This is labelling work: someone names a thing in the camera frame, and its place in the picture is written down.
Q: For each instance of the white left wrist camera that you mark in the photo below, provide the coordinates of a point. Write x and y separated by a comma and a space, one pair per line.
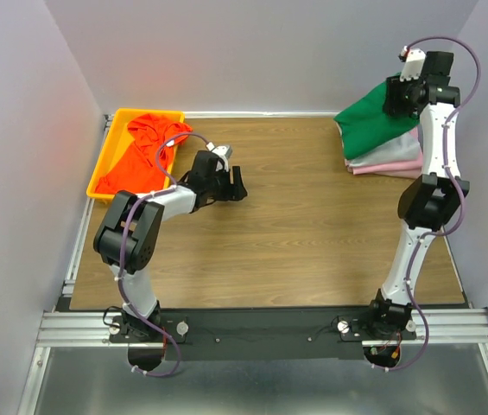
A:
223, 151

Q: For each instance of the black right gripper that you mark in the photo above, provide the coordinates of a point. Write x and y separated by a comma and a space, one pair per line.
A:
393, 86

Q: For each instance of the aluminium frame rail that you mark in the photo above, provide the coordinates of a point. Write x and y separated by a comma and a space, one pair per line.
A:
66, 328

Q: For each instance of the green t shirt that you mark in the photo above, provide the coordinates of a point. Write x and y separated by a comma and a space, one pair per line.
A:
364, 125

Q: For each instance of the yellow plastic bin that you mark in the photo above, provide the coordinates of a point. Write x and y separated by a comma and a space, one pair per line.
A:
105, 164

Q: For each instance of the orange t shirt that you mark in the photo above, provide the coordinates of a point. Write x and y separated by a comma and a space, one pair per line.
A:
144, 151

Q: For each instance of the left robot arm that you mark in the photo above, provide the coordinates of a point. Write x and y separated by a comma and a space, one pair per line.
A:
127, 235

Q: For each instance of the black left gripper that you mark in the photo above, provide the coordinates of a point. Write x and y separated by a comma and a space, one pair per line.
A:
236, 191

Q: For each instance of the white folded t shirt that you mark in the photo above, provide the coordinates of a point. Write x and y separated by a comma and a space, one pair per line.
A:
405, 148

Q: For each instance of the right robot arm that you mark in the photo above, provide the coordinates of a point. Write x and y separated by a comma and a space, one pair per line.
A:
425, 207

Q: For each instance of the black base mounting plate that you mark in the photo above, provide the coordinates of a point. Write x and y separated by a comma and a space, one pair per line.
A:
258, 334

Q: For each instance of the pink folded t shirt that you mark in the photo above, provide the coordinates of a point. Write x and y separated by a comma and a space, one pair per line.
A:
402, 169

